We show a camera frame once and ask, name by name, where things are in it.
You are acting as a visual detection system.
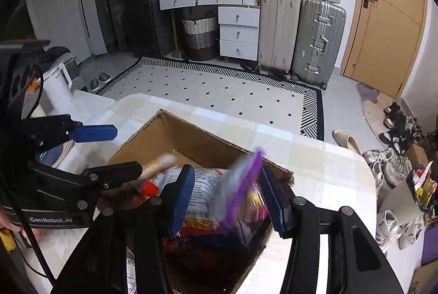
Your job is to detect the blue white round container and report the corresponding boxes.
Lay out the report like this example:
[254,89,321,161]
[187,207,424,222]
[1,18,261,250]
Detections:
[38,140,74,171]

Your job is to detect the beige suitcase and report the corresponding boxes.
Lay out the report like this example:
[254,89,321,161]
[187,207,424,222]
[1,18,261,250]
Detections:
[257,0,303,74]

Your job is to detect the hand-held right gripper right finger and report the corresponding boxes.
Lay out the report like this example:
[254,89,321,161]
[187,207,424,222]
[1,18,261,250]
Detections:
[259,166,404,294]

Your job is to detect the black white patterned rug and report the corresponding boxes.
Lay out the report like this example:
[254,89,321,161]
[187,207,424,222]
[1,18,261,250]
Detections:
[97,56,325,141]

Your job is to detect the beige snack roll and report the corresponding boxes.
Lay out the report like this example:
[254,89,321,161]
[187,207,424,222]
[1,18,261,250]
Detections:
[137,153,178,185]

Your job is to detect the person's left hand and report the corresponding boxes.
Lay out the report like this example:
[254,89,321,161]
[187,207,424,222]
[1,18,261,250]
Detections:
[0,207,43,248]

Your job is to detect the white floor appliance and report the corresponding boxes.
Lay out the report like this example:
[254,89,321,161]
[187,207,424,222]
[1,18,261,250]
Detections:
[34,46,80,110]

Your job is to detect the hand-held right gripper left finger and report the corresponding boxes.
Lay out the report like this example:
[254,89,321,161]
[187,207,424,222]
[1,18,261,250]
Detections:
[51,165,195,294]

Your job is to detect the orange white snack packet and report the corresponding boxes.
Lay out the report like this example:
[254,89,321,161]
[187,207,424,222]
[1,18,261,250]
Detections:
[164,167,233,240]

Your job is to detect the white drawer dresser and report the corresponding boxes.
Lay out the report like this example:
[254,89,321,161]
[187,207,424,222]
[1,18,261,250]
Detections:
[158,0,262,62]

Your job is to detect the wooden door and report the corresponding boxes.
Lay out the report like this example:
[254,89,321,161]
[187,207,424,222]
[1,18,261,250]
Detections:
[340,0,428,99]

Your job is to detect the yellow pink snack packet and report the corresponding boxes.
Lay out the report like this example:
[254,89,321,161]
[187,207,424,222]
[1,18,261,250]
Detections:
[241,185,271,223]

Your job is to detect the pile of shoes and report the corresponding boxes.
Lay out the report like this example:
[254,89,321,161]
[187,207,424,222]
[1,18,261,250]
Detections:
[363,101,438,254]

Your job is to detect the grey door mat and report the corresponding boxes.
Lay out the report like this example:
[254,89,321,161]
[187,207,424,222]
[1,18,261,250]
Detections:
[356,82,394,130]

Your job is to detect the flat cardboard piece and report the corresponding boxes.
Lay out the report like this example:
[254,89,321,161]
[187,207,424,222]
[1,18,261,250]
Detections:
[380,179,425,224]

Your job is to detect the woven laundry basket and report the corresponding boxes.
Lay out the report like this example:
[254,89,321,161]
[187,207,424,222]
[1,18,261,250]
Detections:
[181,12,220,61]

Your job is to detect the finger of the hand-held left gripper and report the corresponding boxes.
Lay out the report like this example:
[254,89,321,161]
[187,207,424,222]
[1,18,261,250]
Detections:
[21,113,118,154]
[29,161,142,211]

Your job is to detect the purple white snack packet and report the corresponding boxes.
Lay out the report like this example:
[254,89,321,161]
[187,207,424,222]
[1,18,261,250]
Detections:
[215,145,267,229]

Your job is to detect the purple mat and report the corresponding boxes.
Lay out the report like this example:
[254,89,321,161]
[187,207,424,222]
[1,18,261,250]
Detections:
[420,224,438,267]

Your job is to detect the cardboard box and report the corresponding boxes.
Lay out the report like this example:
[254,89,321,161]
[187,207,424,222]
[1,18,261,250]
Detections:
[99,109,295,294]

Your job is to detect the silver suitcase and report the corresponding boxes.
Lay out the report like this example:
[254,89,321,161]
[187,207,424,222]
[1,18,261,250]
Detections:
[291,0,347,89]

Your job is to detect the beige slipper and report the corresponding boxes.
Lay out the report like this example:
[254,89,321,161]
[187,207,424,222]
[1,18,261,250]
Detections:
[332,129,362,154]

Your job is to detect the black cable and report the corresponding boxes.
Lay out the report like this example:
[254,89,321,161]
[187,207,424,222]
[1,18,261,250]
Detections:
[7,75,57,284]

